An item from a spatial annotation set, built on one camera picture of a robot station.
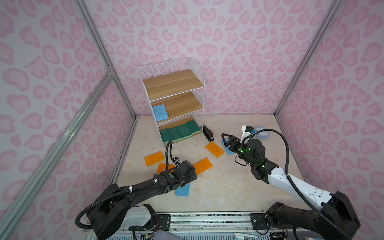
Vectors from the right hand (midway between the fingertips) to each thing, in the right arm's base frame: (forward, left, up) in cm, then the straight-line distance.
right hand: (225, 135), depth 76 cm
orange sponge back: (+6, +4, -24) cm, 25 cm away
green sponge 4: (+19, +30, -23) cm, 42 cm away
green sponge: (+16, +36, -22) cm, 46 cm away
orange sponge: (-4, +11, -27) cm, 29 cm away
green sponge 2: (+20, +24, -23) cm, 39 cm away
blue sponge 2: (+15, +36, +1) cm, 39 cm away
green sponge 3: (+22, +19, -21) cm, 36 cm away
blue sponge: (-21, +21, -24) cm, 38 cm away
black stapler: (+17, +8, -21) cm, 29 cm away
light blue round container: (+17, -30, -23) cm, 41 cm away
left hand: (-12, +18, -21) cm, 30 cm away
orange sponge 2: (+1, +44, -28) cm, 52 cm away
